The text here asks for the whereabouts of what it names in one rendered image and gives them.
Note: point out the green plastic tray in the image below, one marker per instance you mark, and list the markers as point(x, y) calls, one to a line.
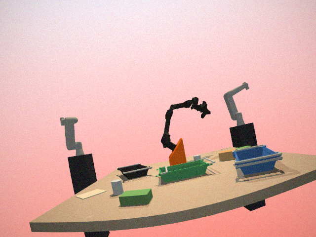
point(184, 170)

